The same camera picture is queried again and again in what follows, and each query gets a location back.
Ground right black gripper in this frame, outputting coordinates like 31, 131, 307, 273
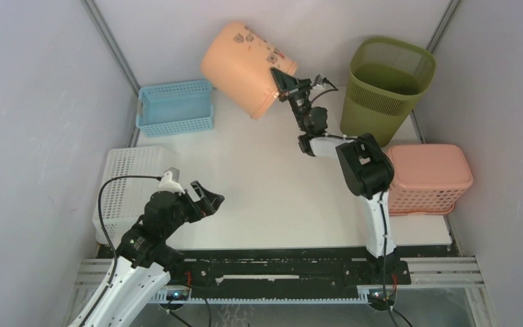
272, 67, 315, 131

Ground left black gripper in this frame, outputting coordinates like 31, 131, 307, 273
162, 181, 224, 237

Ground green mesh waste bin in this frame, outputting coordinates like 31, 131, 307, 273
340, 36, 437, 146

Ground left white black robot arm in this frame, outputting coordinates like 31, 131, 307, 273
71, 181, 225, 326

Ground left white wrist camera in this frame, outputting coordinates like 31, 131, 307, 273
157, 167, 185, 194

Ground orange round bin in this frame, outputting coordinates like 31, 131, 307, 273
200, 21, 298, 119

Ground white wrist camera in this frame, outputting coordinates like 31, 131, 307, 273
157, 167, 185, 194
312, 74, 328, 89

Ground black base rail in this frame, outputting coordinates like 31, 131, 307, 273
168, 247, 412, 297

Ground white plastic basket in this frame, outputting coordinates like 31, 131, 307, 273
93, 146, 177, 247

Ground white cable duct strip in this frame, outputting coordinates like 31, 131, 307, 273
148, 289, 371, 305

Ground pink plastic basket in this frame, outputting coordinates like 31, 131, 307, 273
386, 144, 473, 215

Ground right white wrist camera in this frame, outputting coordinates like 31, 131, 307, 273
312, 74, 328, 89

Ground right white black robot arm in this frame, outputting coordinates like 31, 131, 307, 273
270, 67, 396, 283

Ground blue plastic basket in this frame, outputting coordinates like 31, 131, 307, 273
136, 80, 213, 138

